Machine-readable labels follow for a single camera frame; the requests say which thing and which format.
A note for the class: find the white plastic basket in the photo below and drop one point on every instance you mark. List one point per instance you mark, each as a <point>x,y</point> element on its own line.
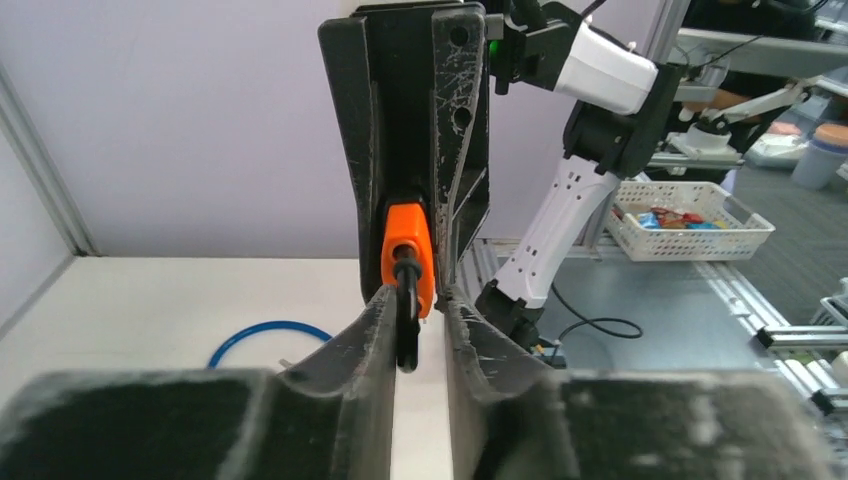
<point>684,221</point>

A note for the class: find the orange black padlock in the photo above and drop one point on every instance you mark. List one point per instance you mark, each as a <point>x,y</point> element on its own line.
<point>407,263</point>

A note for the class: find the blue cable lock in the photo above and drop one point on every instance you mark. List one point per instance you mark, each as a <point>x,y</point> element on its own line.
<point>277,344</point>

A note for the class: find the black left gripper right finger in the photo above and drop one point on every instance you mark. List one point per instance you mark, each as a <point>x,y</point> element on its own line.
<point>513,417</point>

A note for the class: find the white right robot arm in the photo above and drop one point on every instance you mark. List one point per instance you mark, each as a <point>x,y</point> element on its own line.
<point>621,99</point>

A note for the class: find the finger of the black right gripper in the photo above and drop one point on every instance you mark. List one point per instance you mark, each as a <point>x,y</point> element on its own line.
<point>459,38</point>
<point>344,44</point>

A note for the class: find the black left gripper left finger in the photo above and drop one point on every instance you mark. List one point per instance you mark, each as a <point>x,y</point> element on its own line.
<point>327,417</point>

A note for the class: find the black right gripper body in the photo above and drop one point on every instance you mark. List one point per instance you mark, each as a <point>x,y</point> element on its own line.
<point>400,42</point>

